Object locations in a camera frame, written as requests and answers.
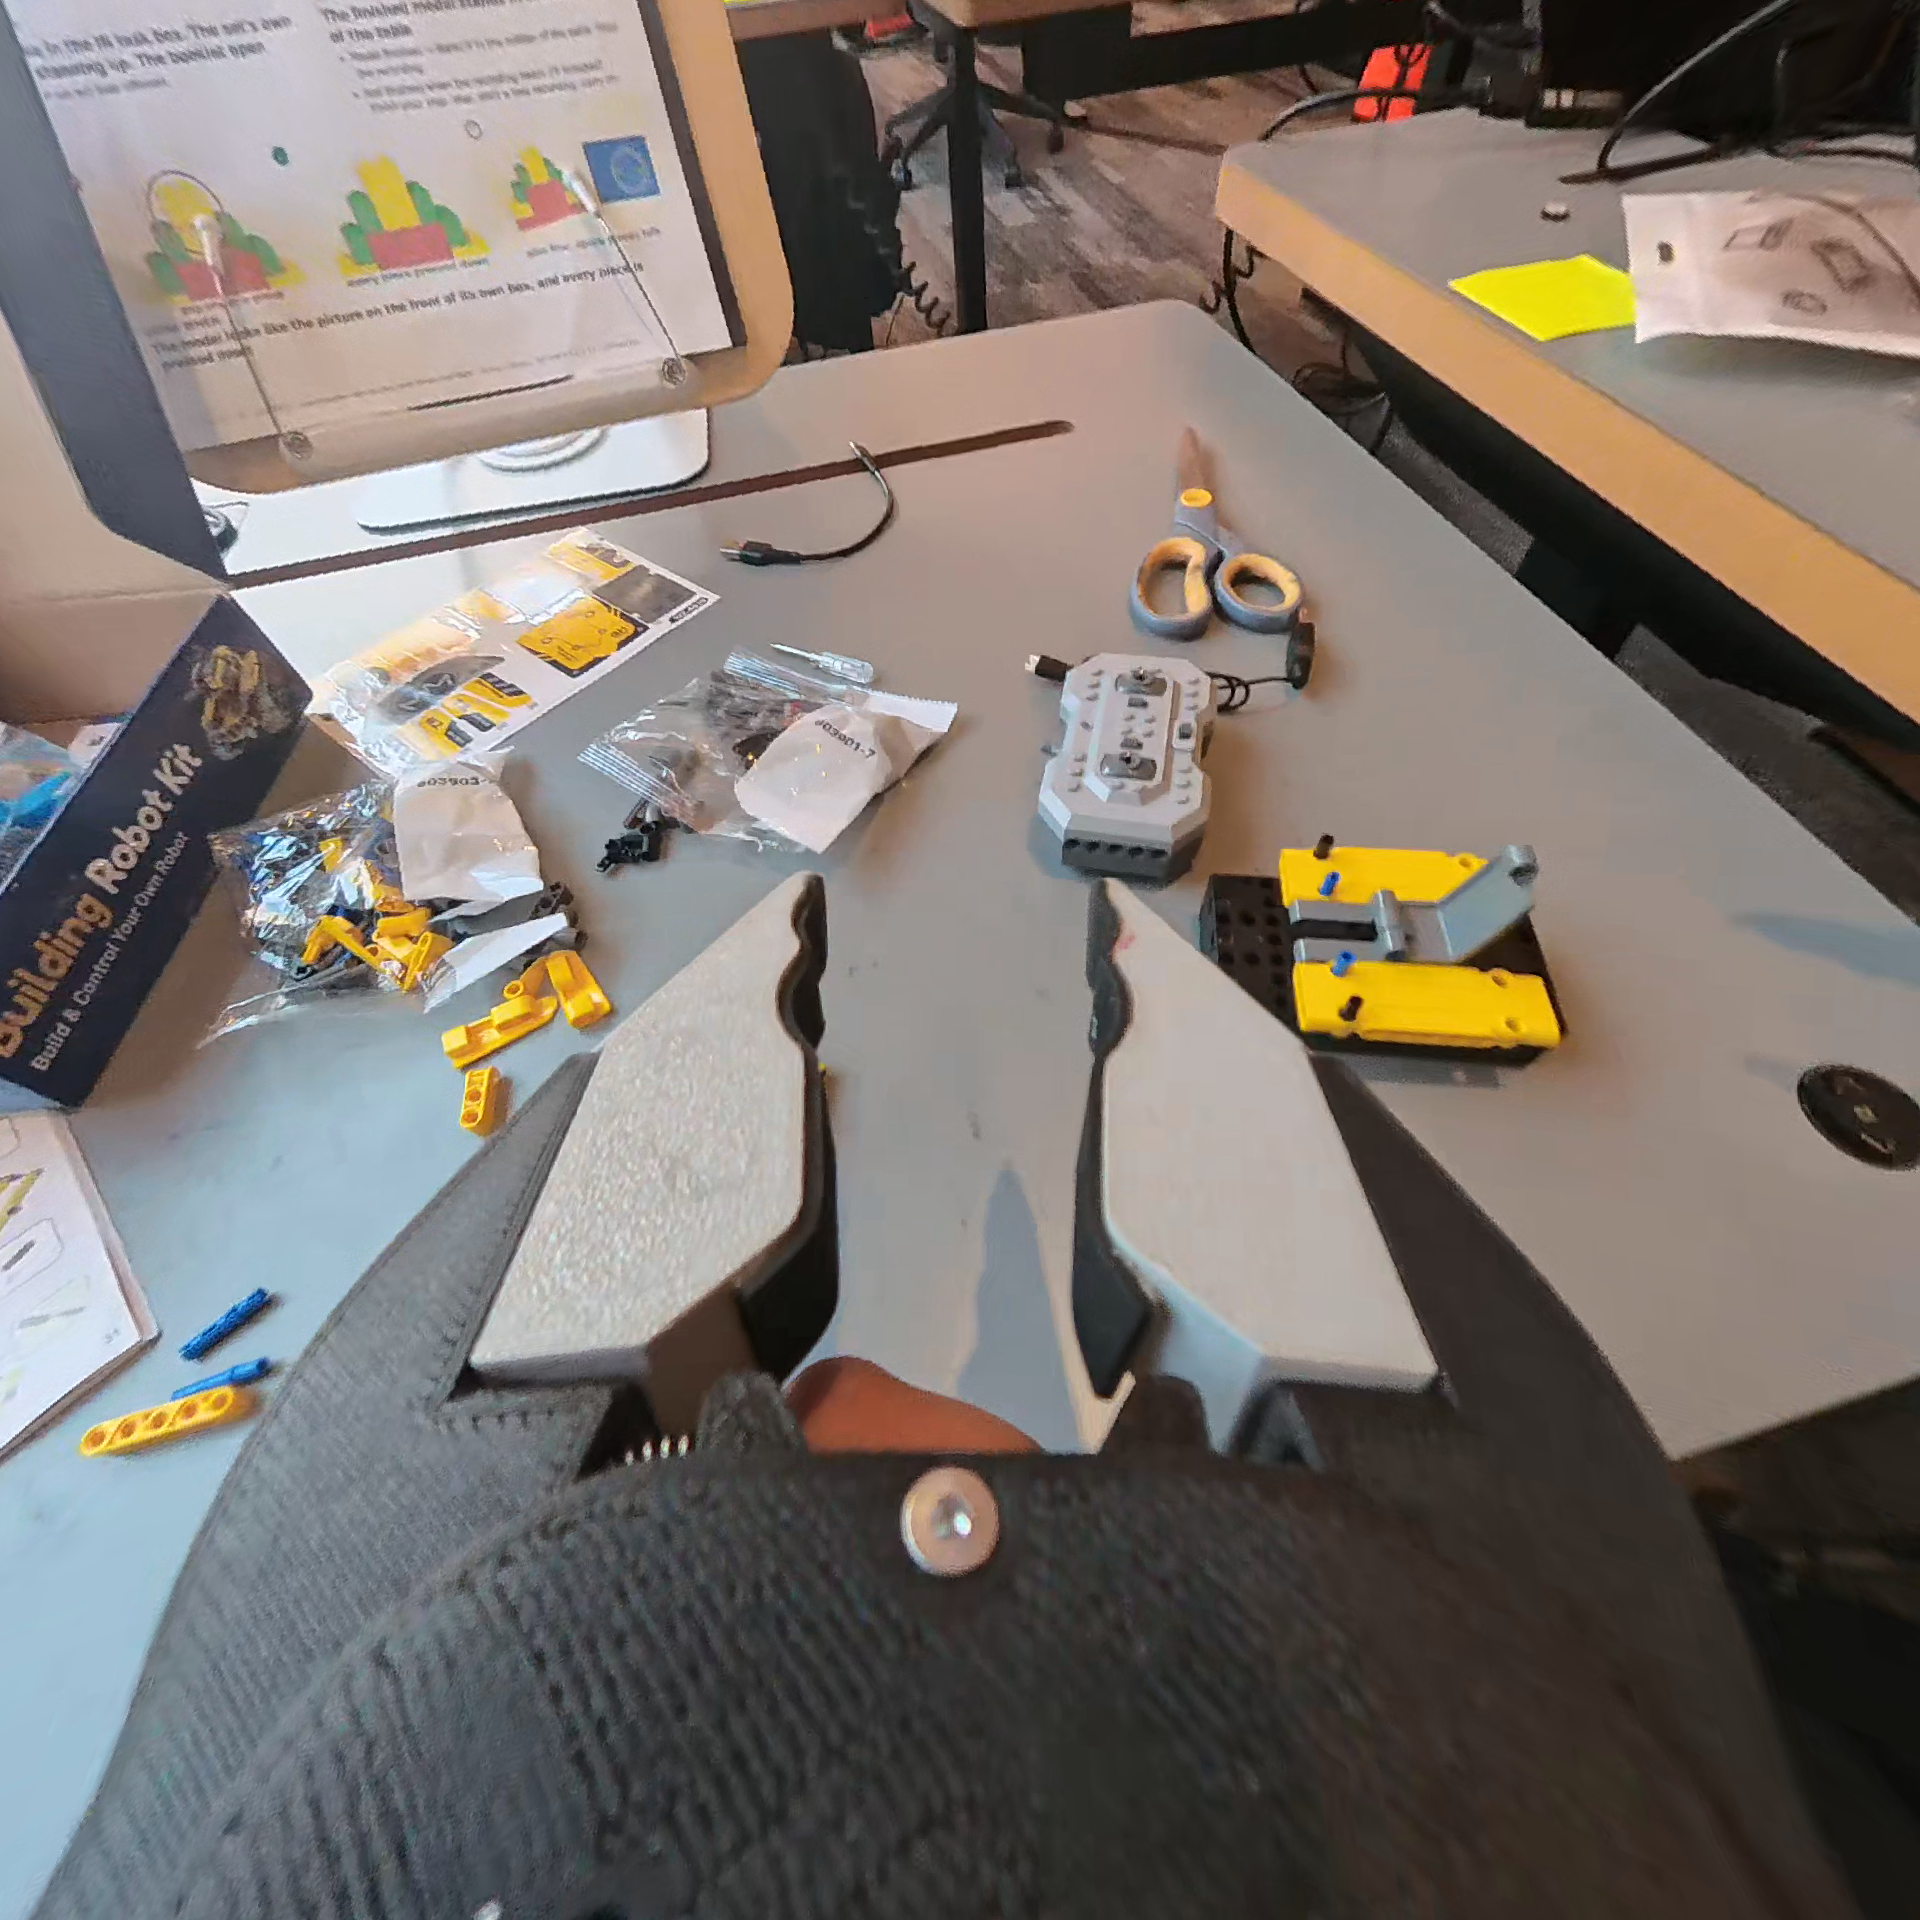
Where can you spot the small clear screwdriver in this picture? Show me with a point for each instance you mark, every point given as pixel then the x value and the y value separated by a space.
pixel 821 661

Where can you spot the black office chair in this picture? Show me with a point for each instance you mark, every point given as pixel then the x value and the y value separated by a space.
pixel 973 107

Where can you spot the yellow five-hole beam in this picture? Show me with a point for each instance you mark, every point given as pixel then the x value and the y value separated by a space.
pixel 164 1419

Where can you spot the black base yellow panel assembly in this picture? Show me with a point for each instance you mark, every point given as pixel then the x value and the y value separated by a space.
pixel 1411 1004

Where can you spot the neighbouring grey desk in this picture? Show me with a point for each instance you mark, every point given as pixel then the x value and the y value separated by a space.
pixel 1650 422

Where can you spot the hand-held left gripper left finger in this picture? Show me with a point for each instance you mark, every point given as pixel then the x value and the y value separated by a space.
pixel 661 1155

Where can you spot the grey remote controller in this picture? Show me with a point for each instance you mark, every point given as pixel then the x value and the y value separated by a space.
pixel 1125 781

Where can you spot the blue cardboard kit box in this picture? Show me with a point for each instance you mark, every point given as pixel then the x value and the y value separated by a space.
pixel 134 870

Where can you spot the blue pin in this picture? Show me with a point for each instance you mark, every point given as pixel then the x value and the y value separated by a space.
pixel 225 1324
pixel 221 1378

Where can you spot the orange object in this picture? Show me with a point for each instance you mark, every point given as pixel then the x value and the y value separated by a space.
pixel 1387 84

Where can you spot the black desk grommet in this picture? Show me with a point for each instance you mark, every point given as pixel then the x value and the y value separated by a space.
pixel 1860 1119

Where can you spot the white instruction booklet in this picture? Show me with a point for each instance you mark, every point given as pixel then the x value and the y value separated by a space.
pixel 59 1291

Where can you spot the white printed paper sheets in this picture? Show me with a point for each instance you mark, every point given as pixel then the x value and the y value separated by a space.
pixel 1770 271

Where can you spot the instruction display on silver stand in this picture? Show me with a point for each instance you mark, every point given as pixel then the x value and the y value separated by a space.
pixel 451 226

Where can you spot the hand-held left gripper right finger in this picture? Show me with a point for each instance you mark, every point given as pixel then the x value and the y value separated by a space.
pixel 1243 1185

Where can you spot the clear bag of blue parts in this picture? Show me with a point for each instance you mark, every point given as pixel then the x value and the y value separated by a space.
pixel 29 788

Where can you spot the clear bag of black pins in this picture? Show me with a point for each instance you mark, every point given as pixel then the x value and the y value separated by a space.
pixel 810 773

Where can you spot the yellow black sticker sheet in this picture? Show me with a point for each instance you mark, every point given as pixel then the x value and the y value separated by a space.
pixel 555 629

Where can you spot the yellow paper sheet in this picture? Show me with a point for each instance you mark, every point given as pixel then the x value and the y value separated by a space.
pixel 1545 294

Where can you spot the yellow connector brick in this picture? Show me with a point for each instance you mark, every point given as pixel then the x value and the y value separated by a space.
pixel 579 991
pixel 502 1033
pixel 481 1097

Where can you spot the orange grey scissors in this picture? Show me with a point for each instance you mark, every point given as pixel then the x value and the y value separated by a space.
pixel 1185 579

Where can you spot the clear bag of mixed bricks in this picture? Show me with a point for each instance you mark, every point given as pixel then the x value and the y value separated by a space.
pixel 345 931

